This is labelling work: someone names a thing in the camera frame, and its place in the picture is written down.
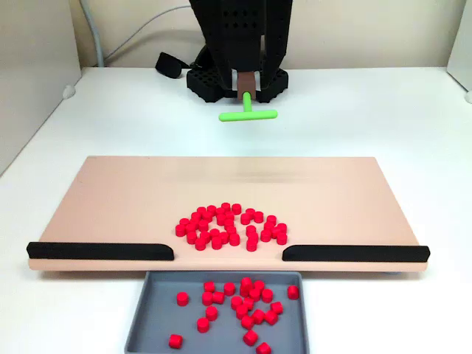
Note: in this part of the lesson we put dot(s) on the green T-shaped pusher tool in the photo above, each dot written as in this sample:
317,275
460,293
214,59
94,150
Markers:
246,110

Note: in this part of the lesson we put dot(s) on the red cylinder granule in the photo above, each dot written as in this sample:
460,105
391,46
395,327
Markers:
226,206
242,311
211,209
250,337
228,223
269,225
190,231
271,219
211,312
252,236
236,208
265,236
191,238
207,216
203,225
231,230
252,245
281,238
251,229
180,231
223,236
258,216
250,212
271,317
204,236
201,211
207,298
195,216
276,307
258,316
248,303
184,222
200,244
263,348
229,215
214,234
267,295
220,212
193,224
234,239
259,285
245,219
293,292
246,285
175,341
282,227
277,232
221,220
247,322
203,325
217,242
254,294
236,302
218,297
182,298
209,286
229,288

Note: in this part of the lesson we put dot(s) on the grey tray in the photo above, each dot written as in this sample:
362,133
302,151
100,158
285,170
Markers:
158,324

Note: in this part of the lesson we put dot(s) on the white round bumper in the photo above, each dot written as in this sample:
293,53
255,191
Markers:
68,92
469,96

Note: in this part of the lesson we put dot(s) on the black foam bumper strip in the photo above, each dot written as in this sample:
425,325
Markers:
99,251
354,253

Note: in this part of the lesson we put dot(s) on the beige board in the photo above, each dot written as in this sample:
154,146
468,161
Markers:
147,191

